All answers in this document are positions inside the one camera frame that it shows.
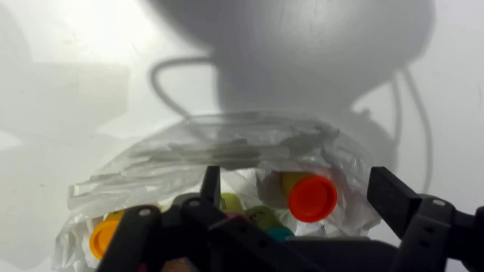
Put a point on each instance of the crumpled clear plastic bag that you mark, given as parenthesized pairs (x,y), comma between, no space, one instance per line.
(202,151)

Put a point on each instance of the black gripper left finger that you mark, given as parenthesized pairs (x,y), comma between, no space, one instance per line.
(211,185)

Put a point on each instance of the orange lid dough can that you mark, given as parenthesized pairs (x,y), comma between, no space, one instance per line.
(313,197)

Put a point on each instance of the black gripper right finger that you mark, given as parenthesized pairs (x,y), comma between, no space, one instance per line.
(403,201)

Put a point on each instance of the teal lid dough can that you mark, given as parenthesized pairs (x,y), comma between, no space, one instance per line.
(266,219)

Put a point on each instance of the yellow lid dough can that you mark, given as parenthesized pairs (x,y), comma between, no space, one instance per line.
(104,235)

